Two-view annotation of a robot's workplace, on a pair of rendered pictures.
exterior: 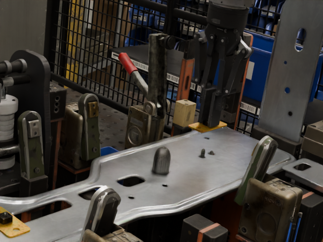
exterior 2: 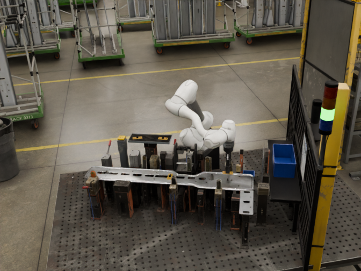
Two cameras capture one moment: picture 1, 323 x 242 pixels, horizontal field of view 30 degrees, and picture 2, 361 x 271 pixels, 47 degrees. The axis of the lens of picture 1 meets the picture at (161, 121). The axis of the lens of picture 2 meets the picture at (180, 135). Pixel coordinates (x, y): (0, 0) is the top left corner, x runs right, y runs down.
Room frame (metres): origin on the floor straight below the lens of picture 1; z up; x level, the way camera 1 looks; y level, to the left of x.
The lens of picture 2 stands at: (-0.53, -2.27, 2.87)
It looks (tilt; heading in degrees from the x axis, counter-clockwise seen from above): 28 degrees down; 60
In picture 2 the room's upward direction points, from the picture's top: 3 degrees counter-clockwise
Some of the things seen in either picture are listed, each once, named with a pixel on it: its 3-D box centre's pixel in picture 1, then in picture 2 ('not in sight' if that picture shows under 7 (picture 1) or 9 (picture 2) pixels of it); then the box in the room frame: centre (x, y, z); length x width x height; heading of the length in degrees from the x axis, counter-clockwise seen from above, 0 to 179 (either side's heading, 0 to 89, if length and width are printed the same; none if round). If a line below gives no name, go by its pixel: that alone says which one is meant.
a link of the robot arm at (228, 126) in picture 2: not in sight; (227, 130); (1.12, -0.10, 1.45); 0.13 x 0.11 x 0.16; 15
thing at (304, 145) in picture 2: not in sight; (304, 157); (1.49, -0.53, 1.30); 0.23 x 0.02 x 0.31; 50
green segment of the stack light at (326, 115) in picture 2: not in sight; (327, 112); (1.15, -0.94, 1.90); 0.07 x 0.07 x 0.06
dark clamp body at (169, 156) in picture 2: not in sight; (171, 174); (0.88, 0.38, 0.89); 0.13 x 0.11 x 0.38; 50
